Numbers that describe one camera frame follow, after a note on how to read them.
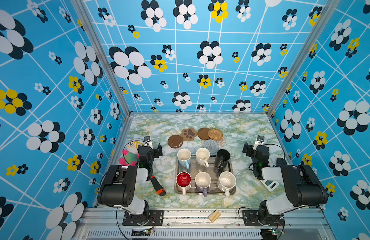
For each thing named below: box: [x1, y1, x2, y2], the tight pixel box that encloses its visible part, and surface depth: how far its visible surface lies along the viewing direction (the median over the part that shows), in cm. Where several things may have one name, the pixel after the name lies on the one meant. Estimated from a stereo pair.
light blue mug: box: [177, 148, 192, 169], surface depth 88 cm
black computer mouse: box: [276, 157, 288, 166], surface depth 93 cm
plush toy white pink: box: [118, 139, 145, 166], surface depth 93 cm
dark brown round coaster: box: [168, 134, 184, 149], surface depth 104 cm
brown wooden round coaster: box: [197, 127, 211, 141], surface depth 108 cm
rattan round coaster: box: [208, 128, 223, 141], surface depth 107 cm
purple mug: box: [195, 171, 212, 197], surface depth 81 cm
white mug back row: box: [196, 147, 211, 168], surface depth 89 cm
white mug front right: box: [217, 171, 237, 198], surface depth 81 cm
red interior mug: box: [175, 171, 192, 196], surface depth 81 cm
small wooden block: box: [208, 209, 221, 223], surface depth 75 cm
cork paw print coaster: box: [180, 127, 198, 141], surface depth 108 cm
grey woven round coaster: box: [202, 139, 219, 154], surface depth 103 cm
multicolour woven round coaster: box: [216, 136, 226, 148], surface depth 104 cm
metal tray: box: [175, 155, 237, 198], surface depth 85 cm
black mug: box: [214, 149, 231, 175], surface depth 89 cm
